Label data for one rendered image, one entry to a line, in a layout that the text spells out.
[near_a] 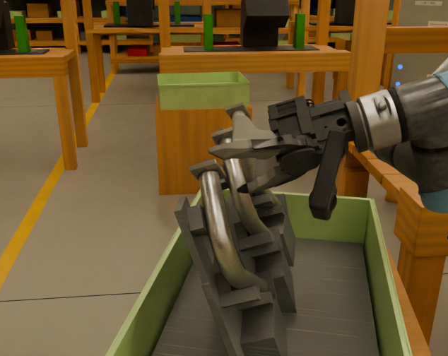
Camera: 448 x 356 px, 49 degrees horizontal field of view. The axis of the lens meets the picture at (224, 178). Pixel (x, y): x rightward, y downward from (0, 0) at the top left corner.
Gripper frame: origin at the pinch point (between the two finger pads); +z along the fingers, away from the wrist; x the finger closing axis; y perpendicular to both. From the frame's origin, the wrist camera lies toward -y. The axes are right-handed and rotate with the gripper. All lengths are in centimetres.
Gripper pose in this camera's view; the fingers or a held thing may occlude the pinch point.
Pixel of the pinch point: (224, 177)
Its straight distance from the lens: 70.3
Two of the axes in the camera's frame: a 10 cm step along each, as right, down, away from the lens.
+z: -9.5, 2.6, 1.9
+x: -2.8, -3.6, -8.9
